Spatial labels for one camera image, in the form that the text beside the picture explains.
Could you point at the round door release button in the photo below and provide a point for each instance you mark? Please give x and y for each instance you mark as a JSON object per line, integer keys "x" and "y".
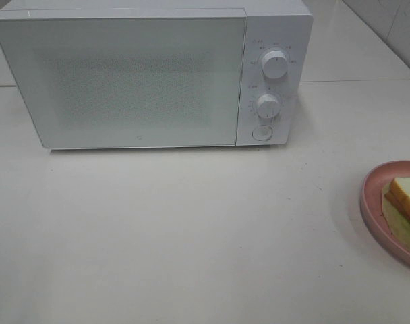
{"x": 262, "y": 133}

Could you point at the white microwave door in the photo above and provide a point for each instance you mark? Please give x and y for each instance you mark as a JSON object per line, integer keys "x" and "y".
{"x": 100, "y": 84}

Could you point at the pink round plate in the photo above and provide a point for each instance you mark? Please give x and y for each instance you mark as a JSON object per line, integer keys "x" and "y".
{"x": 371, "y": 206}

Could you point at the white bread sandwich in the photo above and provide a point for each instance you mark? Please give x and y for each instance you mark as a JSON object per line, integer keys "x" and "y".
{"x": 396, "y": 209}

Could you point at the white lower timer knob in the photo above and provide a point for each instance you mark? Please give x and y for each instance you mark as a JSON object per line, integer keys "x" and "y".
{"x": 268, "y": 106}

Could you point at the white upper power knob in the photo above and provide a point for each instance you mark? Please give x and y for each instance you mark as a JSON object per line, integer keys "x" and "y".
{"x": 274, "y": 64}

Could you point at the white microwave oven body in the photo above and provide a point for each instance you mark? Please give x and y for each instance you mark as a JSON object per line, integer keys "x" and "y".
{"x": 284, "y": 25}

